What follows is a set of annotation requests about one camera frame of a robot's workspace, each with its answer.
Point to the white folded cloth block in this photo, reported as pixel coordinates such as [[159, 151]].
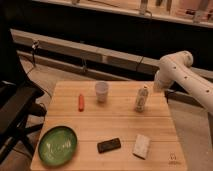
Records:
[[141, 146]]

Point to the translucent plastic cup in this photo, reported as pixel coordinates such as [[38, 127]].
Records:
[[101, 89]]

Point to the small clamp stand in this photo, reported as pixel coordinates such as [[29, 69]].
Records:
[[34, 48]]

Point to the green round plate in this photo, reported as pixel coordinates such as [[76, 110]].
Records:
[[57, 146]]

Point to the black chair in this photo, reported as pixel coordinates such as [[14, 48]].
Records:
[[18, 95]]

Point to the white labelled bottle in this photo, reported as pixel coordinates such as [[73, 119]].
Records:
[[141, 98]]

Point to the black rectangular sponge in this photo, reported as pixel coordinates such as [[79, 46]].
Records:
[[108, 145]]

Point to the orange carrot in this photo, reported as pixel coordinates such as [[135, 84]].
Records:
[[81, 103]]

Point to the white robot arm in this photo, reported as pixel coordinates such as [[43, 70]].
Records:
[[175, 67]]

